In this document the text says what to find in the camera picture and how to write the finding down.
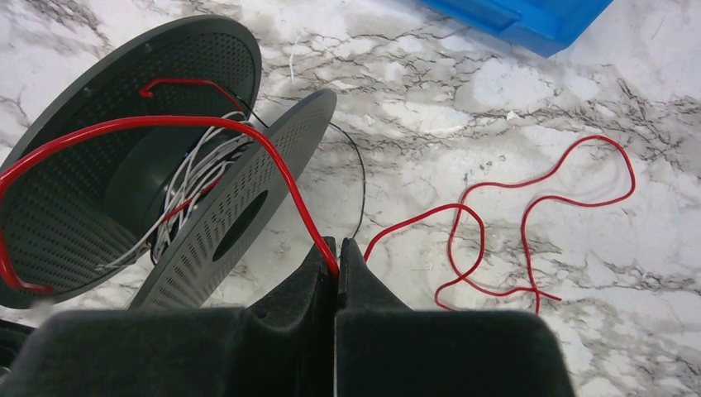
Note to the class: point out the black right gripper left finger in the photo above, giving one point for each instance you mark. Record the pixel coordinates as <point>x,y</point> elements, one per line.
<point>282,345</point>

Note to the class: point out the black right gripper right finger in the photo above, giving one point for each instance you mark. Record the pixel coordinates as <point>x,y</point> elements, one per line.
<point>384,348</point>

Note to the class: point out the dark grey perforated spool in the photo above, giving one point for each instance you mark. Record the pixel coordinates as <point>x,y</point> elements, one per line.
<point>146,153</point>

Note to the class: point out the blue plastic bin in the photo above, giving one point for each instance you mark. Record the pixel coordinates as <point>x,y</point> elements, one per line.
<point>544,27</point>

